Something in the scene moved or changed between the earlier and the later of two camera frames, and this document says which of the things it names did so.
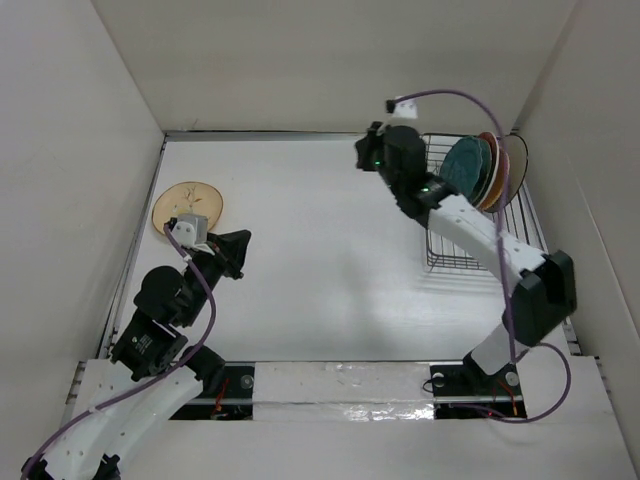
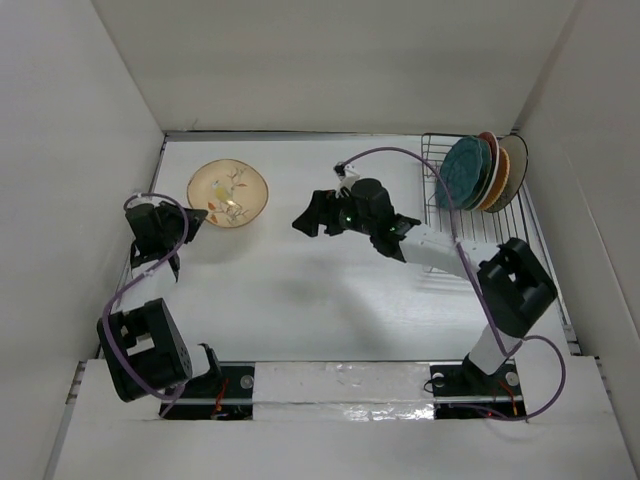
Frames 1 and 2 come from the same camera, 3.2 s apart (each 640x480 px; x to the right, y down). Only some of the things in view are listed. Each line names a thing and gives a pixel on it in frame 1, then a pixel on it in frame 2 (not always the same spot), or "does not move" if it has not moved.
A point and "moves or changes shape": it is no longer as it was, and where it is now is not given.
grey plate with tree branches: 517,151 does not move
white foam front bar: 343,391 does not move
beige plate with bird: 190,198 moves or changes shape
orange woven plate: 504,173 does not move
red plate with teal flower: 489,191 does not move
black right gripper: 365,147 → 322,209
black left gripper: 230,249 → 195,218
